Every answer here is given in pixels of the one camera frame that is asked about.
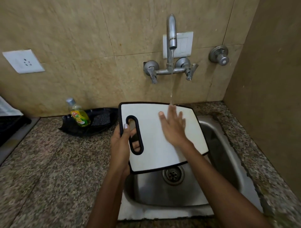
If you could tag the food print cutting board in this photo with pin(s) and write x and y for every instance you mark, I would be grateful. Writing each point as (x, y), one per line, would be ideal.
(152, 145)

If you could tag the steel wall faucet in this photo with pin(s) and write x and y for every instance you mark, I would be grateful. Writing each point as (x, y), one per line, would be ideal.
(171, 25)

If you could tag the person's left forearm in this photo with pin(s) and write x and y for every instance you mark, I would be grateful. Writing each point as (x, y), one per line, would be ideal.
(108, 202)

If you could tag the person's left hand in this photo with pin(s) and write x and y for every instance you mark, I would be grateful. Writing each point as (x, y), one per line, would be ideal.
(120, 152)

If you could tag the white switch plate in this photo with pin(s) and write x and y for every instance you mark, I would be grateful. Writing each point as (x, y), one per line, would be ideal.
(185, 43)

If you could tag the person's right forearm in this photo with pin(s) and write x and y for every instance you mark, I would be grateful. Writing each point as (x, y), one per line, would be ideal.
(223, 195)

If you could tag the round steel wall valve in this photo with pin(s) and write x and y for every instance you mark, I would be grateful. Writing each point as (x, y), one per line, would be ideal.
(218, 55)

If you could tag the black plastic soap tray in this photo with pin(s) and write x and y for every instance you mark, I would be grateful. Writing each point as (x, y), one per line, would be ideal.
(70, 130)

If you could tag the black white dish rack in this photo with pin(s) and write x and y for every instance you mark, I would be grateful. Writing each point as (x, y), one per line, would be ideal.
(9, 129)

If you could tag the steel sink drain strainer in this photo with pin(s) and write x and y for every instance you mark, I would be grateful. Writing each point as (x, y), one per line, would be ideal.
(173, 175)

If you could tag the stainless steel sink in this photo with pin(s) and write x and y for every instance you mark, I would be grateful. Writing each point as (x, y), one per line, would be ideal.
(152, 188)

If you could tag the dark scrub pad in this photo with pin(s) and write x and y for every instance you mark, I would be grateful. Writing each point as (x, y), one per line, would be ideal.
(101, 119)

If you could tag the grey drip tray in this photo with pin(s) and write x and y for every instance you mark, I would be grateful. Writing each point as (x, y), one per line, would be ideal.
(17, 145)

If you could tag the yellow dish soap bottle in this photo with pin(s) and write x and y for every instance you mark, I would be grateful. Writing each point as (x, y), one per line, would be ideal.
(80, 117)

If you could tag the person's right hand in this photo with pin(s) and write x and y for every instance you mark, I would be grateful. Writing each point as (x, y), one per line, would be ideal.
(175, 129)

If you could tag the square white wall socket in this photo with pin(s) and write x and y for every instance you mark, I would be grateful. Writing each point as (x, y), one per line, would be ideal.
(23, 61)

